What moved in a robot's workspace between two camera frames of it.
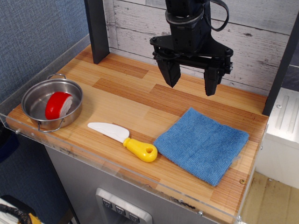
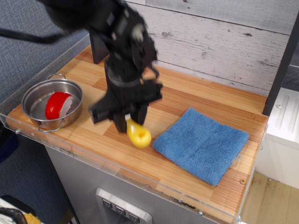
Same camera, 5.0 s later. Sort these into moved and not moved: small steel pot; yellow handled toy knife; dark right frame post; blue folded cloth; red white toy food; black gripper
Moved: black gripper; yellow handled toy knife
Not moved: dark right frame post; small steel pot; blue folded cloth; red white toy food
